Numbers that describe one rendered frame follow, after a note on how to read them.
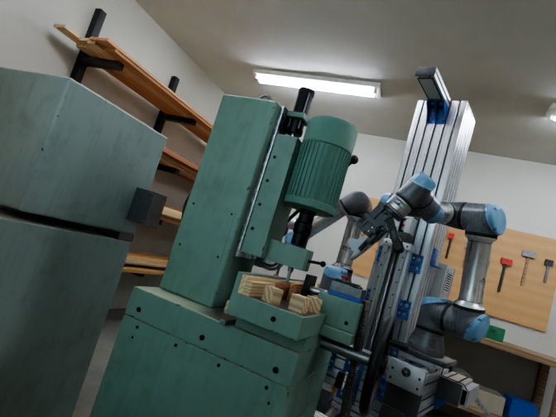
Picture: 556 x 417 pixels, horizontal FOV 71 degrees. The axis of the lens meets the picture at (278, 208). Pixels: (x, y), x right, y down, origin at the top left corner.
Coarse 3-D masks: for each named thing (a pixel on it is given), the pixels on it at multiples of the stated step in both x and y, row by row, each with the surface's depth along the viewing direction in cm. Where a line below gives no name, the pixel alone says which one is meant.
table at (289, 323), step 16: (240, 304) 103; (256, 304) 101; (272, 304) 101; (288, 304) 111; (256, 320) 100; (272, 320) 98; (288, 320) 97; (304, 320) 97; (320, 320) 113; (288, 336) 96; (304, 336) 101; (336, 336) 113; (352, 336) 112
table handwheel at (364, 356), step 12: (384, 324) 108; (384, 336) 105; (324, 348) 119; (336, 348) 117; (348, 348) 116; (384, 348) 103; (360, 360) 114; (372, 360) 102; (384, 360) 111; (372, 372) 101; (384, 372) 111; (372, 384) 101; (372, 396) 117; (360, 408) 105
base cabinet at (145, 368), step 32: (128, 320) 121; (128, 352) 118; (160, 352) 115; (192, 352) 111; (128, 384) 116; (160, 384) 112; (192, 384) 109; (224, 384) 106; (256, 384) 103; (320, 384) 135; (96, 416) 118; (128, 416) 114; (160, 416) 110; (192, 416) 107; (224, 416) 104; (256, 416) 101; (288, 416) 105
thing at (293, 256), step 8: (272, 240) 130; (272, 248) 129; (280, 248) 128; (288, 248) 127; (296, 248) 126; (272, 256) 129; (280, 256) 128; (288, 256) 127; (296, 256) 126; (304, 256) 125; (312, 256) 131; (288, 264) 126; (296, 264) 125; (304, 264) 125
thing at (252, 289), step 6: (246, 282) 102; (252, 282) 102; (258, 282) 106; (264, 282) 112; (270, 282) 118; (246, 288) 102; (252, 288) 102; (258, 288) 106; (264, 288) 110; (246, 294) 102; (252, 294) 103; (258, 294) 107
